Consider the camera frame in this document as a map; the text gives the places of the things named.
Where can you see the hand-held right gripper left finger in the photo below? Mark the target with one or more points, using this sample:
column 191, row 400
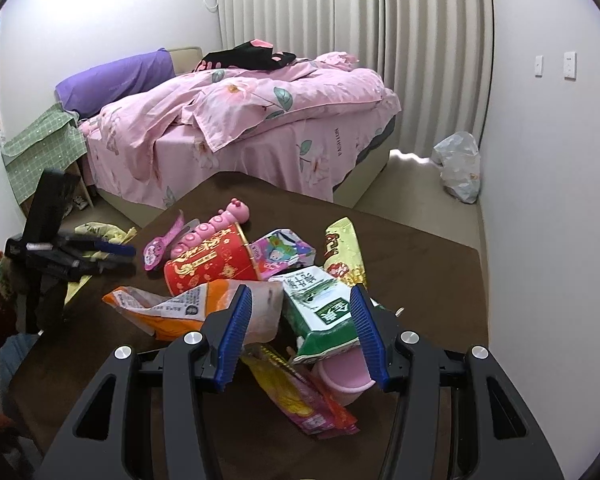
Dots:
column 235, row 335

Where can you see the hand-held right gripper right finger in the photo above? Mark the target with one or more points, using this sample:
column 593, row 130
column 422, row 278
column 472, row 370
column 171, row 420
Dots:
column 367, row 340

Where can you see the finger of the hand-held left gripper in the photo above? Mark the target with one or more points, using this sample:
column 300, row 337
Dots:
column 95, row 264
column 117, row 248

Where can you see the yellow plastic bag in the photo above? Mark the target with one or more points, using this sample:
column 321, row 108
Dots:
column 112, row 234

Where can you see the pink cartoon wrapper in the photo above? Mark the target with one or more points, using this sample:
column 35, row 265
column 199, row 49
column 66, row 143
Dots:
column 155, row 252

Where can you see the pink cup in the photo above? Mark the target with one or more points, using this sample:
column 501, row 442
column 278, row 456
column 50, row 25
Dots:
column 340, row 375

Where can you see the orange snack bag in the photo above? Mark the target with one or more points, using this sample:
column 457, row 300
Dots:
column 180, row 305

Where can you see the red paper bucket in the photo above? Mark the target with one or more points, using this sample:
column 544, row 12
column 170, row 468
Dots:
column 210, row 262

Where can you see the yellow and pink wrapper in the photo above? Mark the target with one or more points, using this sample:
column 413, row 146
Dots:
column 300, row 400

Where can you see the colourful cartoon packet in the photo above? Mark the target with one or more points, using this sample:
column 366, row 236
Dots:
column 280, row 252

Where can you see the wooden bedside cabinet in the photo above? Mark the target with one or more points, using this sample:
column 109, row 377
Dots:
column 87, row 180

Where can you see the green checked cloth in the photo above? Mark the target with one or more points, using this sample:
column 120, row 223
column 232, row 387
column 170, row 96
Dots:
column 40, row 145

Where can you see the pink caterpillar toy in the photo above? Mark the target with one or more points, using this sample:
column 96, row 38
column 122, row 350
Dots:
column 205, row 232

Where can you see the yellow and red snack packet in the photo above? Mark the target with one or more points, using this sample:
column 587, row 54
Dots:
column 341, row 250

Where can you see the person's blue trousers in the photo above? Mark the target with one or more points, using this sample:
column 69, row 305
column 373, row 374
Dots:
column 10, row 357

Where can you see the purple pillow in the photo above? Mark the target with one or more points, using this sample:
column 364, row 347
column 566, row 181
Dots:
column 115, row 80

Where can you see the bed with pink bedding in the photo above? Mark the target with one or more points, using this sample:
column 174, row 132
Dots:
column 365, row 180

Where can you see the pink floral bed sheet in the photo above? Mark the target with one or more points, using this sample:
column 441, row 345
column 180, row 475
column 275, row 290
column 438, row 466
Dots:
column 260, row 165

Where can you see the white plastic bag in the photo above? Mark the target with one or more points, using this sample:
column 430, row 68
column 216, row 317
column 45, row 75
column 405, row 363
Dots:
column 457, row 165

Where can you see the pink floral duvet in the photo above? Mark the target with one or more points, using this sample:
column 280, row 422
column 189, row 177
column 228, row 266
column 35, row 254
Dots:
column 280, row 95

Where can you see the black and pink garment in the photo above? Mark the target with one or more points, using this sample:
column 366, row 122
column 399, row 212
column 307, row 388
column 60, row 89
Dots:
column 245, row 55

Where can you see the beige pleated curtain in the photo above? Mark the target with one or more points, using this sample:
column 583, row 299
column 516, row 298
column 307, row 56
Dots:
column 380, row 35

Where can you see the white wall switch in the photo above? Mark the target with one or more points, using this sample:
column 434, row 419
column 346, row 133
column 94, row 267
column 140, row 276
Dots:
column 570, row 65
column 539, row 66

